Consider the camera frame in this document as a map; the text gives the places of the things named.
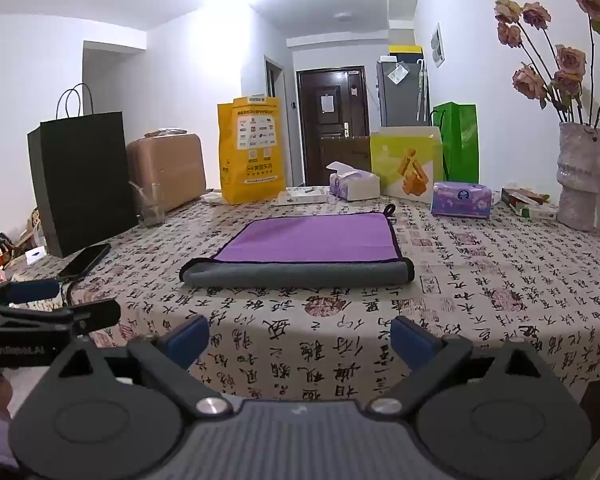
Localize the small red green box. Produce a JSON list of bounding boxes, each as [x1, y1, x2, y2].
[[501, 188, 558, 221]]

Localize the purple tissue pack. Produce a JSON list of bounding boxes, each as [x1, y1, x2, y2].
[[431, 181, 492, 219]]

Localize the speckled ceramic vase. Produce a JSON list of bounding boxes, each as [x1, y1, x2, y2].
[[556, 122, 600, 232]]

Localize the calligraphy print tablecloth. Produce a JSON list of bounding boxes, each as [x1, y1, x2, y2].
[[43, 194, 600, 401]]

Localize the green snack box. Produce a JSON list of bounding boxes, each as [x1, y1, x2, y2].
[[370, 126, 443, 205]]

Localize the dark brown entrance door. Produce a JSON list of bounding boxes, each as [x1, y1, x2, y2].
[[297, 66, 370, 185]]

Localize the open white tissue box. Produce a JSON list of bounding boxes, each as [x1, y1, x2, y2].
[[326, 162, 380, 202]]

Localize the dried pink roses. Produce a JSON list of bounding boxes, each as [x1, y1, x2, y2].
[[494, 0, 600, 129]]

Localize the grey refrigerator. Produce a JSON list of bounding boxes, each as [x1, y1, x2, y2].
[[376, 53, 430, 127]]

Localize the flat white box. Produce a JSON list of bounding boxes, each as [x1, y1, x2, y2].
[[273, 186, 329, 206]]

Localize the black smartphone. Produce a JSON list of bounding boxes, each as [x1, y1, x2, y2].
[[56, 243, 111, 283]]

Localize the green gift bag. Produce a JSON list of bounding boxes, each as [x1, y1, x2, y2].
[[431, 102, 479, 183]]

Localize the yellow paper bag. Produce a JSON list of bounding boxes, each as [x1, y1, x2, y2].
[[218, 96, 286, 205]]

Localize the wall picture frame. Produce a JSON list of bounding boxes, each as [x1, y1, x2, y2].
[[430, 25, 445, 67]]

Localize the black paper shopping bag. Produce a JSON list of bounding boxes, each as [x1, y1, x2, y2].
[[27, 112, 137, 257]]

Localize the yellow black box on fridge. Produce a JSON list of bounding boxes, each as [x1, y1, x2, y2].
[[389, 44, 424, 63]]

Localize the rose gold suitcase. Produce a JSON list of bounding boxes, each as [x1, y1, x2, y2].
[[126, 133, 207, 211]]

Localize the clear drinking glass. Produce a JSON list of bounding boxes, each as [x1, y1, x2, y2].
[[129, 181, 166, 228]]

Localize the purple and grey towel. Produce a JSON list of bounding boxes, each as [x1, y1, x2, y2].
[[180, 205, 415, 288]]

